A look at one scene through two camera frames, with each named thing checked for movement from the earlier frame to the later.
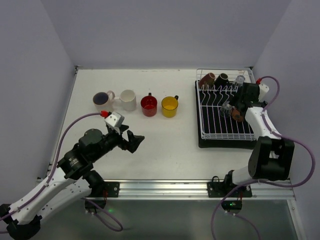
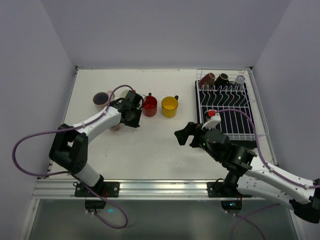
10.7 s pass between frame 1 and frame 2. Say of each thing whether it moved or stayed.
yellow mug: stayed
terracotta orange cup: moved
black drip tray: stayed
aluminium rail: stayed
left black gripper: moved
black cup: stayed
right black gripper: moved
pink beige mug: stayed
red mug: stayed
